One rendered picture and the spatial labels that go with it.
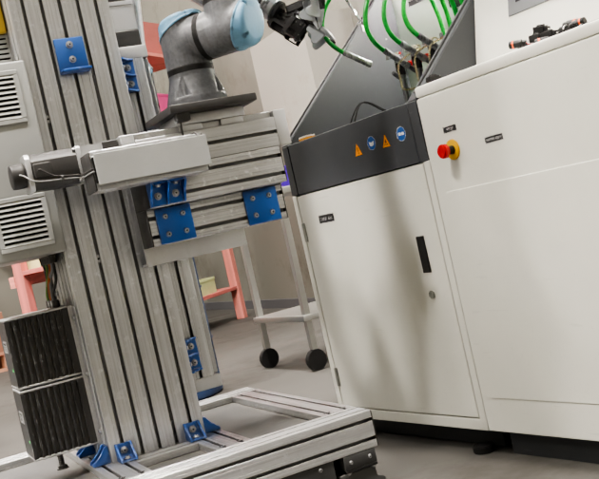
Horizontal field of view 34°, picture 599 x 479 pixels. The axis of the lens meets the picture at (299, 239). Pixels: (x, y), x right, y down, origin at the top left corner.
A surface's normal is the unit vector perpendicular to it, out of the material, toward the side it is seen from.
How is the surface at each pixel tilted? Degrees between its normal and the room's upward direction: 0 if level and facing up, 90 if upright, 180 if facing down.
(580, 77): 90
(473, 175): 90
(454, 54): 90
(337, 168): 90
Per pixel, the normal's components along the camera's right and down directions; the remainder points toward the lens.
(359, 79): 0.51, -0.10
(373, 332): -0.83, 0.19
